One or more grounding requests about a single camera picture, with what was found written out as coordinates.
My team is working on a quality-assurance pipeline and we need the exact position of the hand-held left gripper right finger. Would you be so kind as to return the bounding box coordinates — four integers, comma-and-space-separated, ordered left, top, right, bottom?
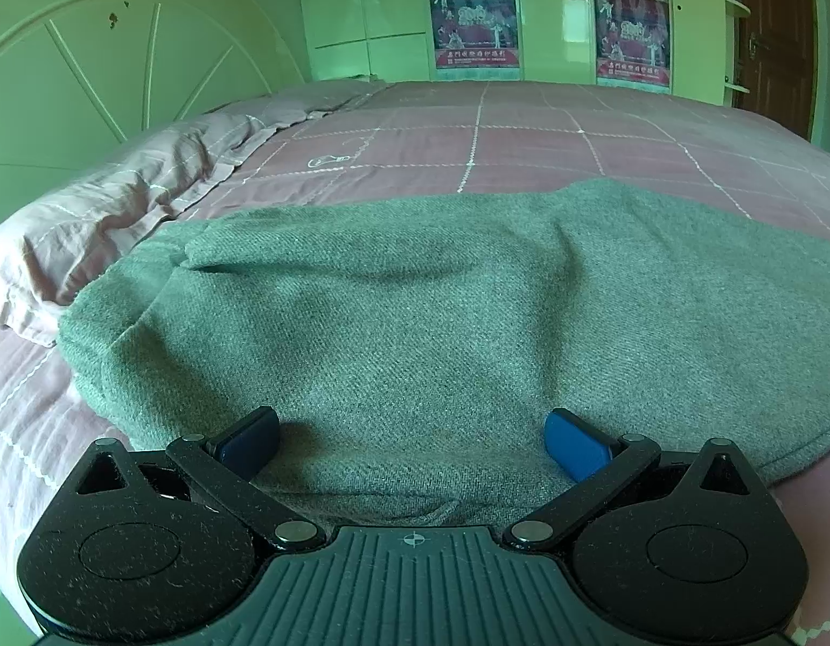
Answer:
501, 408, 756, 549

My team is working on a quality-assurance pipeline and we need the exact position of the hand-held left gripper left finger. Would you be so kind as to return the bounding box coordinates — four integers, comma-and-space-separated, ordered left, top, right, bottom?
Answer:
76, 406, 327, 551

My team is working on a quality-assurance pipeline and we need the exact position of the green knitted blanket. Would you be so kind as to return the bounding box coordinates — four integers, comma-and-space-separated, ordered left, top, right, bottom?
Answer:
57, 178, 830, 530

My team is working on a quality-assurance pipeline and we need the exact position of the pink pillow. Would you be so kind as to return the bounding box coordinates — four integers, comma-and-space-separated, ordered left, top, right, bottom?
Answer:
0, 78, 389, 348

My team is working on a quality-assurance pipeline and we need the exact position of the pink checked bed blanket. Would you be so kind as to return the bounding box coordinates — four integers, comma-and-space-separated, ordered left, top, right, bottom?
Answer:
0, 78, 830, 646

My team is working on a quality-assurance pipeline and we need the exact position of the white wooden headboard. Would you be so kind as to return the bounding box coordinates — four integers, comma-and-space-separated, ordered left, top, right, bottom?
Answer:
0, 0, 312, 238

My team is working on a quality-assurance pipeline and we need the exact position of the white wardrobe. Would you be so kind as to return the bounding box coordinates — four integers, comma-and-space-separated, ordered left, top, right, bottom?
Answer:
295, 0, 737, 107

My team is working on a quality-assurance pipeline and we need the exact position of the white corner shelf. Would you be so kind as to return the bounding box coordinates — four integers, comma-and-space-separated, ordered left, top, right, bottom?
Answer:
722, 0, 752, 95

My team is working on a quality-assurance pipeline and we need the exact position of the brown wooden door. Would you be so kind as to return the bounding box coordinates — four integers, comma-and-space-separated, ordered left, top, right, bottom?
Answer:
731, 0, 817, 142

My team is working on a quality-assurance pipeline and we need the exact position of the wall poster with figures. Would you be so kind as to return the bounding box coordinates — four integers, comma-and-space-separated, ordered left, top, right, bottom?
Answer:
424, 0, 525, 82
590, 0, 673, 95

